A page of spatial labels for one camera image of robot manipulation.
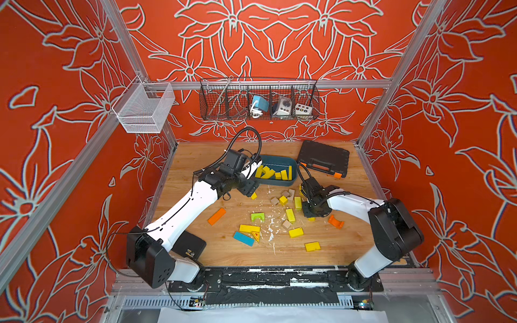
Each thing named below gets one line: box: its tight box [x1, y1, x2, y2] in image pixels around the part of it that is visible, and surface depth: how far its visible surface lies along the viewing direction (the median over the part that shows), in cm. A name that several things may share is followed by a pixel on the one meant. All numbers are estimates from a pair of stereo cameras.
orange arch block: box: [327, 214, 345, 230], surface depth 89 cm
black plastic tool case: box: [296, 139, 350, 179], surface depth 108 cm
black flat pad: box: [170, 230, 207, 260], surface depth 81 cm
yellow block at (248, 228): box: [238, 224, 261, 233], surface depth 87 cm
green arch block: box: [250, 212, 266, 223], surface depth 89 cm
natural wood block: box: [281, 189, 296, 201], surface depth 97 cm
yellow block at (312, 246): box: [304, 241, 322, 252], surface depth 83 cm
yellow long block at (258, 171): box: [255, 164, 264, 179], surface depth 106 cm
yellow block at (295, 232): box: [288, 227, 304, 239], surface depth 86 cm
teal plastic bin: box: [254, 155, 298, 187], surface depth 105 cm
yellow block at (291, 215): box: [285, 208, 296, 225], surface depth 89 cm
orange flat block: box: [207, 207, 227, 226], surface depth 92 cm
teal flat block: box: [232, 231, 256, 247], surface depth 85 cm
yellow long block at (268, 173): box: [260, 165, 276, 179], surface depth 106 cm
